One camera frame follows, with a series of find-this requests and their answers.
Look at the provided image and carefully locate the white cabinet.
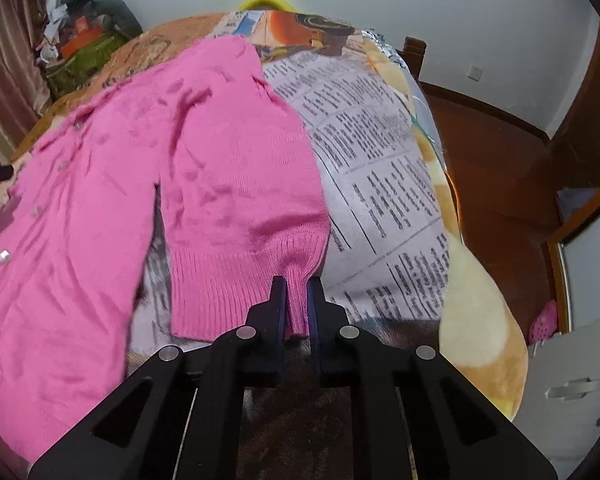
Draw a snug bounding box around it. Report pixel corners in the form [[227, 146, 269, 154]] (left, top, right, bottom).
[[510, 309, 600, 467]]

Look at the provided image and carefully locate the wooden bed post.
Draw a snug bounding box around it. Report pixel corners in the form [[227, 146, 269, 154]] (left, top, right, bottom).
[[403, 36, 427, 84]]

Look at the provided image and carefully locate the newspaper print blanket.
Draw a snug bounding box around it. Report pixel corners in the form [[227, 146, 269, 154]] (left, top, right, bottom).
[[0, 9, 529, 480]]

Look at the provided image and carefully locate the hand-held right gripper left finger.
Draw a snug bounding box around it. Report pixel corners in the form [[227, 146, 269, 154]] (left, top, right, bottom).
[[27, 276, 288, 480]]

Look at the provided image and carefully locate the green patterned bag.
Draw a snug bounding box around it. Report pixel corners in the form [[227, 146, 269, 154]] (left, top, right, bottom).
[[45, 34, 127, 102]]

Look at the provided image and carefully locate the brown curtain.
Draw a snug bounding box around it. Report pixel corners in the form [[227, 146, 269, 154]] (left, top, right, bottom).
[[0, 0, 53, 161]]

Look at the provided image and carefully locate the pink knit cardigan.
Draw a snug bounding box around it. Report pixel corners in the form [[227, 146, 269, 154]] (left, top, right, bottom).
[[0, 37, 331, 463]]

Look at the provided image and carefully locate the wooden framed panel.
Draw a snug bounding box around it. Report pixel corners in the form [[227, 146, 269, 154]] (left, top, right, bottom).
[[544, 164, 600, 337]]

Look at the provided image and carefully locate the brown wooden door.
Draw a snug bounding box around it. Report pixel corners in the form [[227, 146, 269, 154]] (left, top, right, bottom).
[[549, 19, 600, 192]]

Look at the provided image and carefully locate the pink clog shoe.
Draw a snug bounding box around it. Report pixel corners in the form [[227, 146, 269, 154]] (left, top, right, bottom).
[[527, 300, 559, 346]]

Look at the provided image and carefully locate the orange box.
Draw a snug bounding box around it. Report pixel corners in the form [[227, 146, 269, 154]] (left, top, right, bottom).
[[59, 16, 105, 59]]

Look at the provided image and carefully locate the dark grey bag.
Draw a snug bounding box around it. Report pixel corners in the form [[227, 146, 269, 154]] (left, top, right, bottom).
[[67, 0, 144, 40]]

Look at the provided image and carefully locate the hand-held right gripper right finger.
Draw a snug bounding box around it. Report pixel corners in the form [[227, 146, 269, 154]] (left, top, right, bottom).
[[307, 276, 558, 480]]

